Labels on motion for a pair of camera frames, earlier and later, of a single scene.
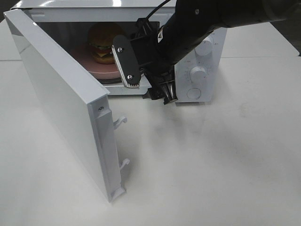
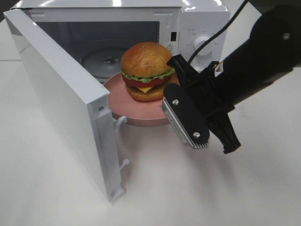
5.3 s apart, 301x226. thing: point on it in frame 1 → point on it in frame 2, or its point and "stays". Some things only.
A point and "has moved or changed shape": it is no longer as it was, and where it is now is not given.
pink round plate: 83,52 → 146,114
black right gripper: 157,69 → 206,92
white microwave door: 82,100 stays
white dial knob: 205,47 stays
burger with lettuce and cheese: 100,38 has moved or changed shape
